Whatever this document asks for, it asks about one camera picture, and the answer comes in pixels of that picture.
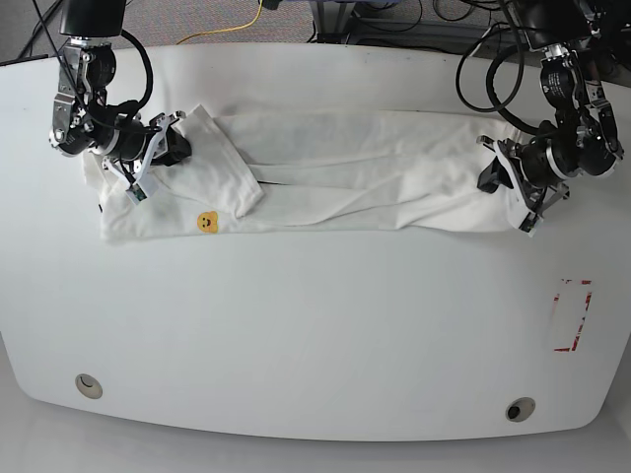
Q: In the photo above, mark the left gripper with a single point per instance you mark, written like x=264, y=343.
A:
x=534, y=174

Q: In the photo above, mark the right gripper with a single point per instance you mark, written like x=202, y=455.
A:
x=133, y=154

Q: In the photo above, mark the white printed t-shirt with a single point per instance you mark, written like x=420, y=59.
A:
x=314, y=171

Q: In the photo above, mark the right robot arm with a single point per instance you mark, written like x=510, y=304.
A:
x=83, y=120

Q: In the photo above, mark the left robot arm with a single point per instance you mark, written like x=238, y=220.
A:
x=583, y=138

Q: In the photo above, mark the red tape rectangle marking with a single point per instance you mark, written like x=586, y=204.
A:
x=570, y=309

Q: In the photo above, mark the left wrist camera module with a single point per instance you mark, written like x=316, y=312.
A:
x=530, y=224

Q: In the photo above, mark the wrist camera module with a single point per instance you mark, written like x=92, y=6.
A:
x=139, y=191
x=530, y=224

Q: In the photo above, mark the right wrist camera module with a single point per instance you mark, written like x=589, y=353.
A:
x=139, y=191

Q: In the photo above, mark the right table cable grommet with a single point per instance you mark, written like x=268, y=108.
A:
x=520, y=410

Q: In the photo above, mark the table cable grommet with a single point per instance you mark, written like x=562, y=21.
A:
x=88, y=386
x=520, y=410

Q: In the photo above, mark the left table cable grommet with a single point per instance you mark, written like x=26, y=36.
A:
x=88, y=386

